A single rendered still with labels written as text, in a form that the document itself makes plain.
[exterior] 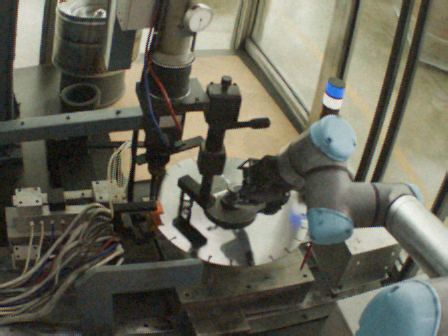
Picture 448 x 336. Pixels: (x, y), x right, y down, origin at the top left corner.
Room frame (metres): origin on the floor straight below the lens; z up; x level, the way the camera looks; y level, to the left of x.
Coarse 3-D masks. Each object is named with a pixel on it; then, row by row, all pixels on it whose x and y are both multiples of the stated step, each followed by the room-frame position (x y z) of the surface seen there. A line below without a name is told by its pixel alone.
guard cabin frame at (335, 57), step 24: (48, 0) 1.77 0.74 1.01; (336, 0) 1.60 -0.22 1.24; (408, 0) 1.32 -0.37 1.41; (48, 24) 1.78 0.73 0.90; (240, 24) 2.11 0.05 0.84; (336, 24) 1.57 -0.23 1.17; (48, 48) 1.78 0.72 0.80; (336, 48) 1.55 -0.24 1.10; (264, 72) 1.91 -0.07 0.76; (336, 72) 1.53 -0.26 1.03; (408, 72) 1.26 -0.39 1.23; (288, 96) 1.73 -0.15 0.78; (384, 96) 1.32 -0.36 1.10; (312, 120) 1.58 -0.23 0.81; (384, 144) 1.27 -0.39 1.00; (360, 168) 1.33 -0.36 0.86
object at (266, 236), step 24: (168, 168) 1.06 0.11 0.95; (192, 168) 1.07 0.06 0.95; (168, 192) 0.98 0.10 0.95; (168, 216) 0.91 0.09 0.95; (192, 216) 0.93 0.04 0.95; (264, 216) 0.97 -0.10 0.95; (288, 216) 0.98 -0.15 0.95; (192, 240) 0.86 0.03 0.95; (216, 240) 0.87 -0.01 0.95; (240, 240) 0.89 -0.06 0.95; (264, 240) 0.90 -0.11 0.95; (288, 240) 0.91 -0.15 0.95; (240, 264) 0.82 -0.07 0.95; (264, 264) 0.83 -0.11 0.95
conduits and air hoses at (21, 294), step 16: (128, 144) 1.13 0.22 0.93; (112, 176) 1.01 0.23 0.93; (32, 224) 0.88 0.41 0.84; (64, 224) 0.92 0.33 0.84; (80, 224) 0.86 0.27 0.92; (96, 224) 0.87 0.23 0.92; (112, 224) 0.90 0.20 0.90; (80, 240) 0.82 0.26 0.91; (96, 240) 0.83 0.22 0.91; (112, 240) 0.85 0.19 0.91; (48, 256) 0.81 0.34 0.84; (64, 256) 0.77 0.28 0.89; (80, 256) 0.79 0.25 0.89; (96, 256) 0.78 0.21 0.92; (112, 256) 0.81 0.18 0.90; (32, 272) 0.76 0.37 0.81; (64, 272) 0.75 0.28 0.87; (80, 272) 0.73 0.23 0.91; (0, 288) 0.70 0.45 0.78; (16, 288) 0.71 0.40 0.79; (32, 288) 0.69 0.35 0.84; (48, 288) 0.72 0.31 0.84; (64, 288) 0.69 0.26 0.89; (0, 304) 0.65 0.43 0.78; (16, 304) 0.67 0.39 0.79; (32, 304) 0.67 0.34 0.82; (48, 304) 0.66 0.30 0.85; (0, 320) 0.61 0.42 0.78; (16, 320) 0.62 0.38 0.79
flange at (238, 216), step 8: (216, 192) 1.00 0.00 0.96; (216, 200) 0.97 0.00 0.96; (224, 200) 0.96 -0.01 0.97; (216, 208) 0.95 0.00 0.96; (224, 208) 0.96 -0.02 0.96; (232, 208) 0.95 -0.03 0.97; (216, 216) 0.93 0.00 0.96; (224, 216) 0.93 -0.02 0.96; (232, 216) 0.94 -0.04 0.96; (240, 216) 0.94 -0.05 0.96; (248, 216) 0.95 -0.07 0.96; (224, 224) 0.92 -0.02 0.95; (232, 224) 0.92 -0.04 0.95; (240, 224) 0.93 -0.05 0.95
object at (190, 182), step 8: (184, 176) 0.96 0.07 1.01; (208, 176) 0.91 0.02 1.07; (184, 184) 0.94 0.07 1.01; (192, 184) 0.94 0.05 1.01; (200, 184) 0.92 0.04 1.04; (208, 184) 0.91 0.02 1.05; (184, 192) 0.94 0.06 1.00; (192, 192) 0.93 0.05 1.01; (200, 192) 0.91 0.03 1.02; (208, 192) 0.91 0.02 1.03; (192, 200) 0.94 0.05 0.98; (200, 200) 0.91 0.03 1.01; (208, 200) 0.91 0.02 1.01; (208, 208) 0.90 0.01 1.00
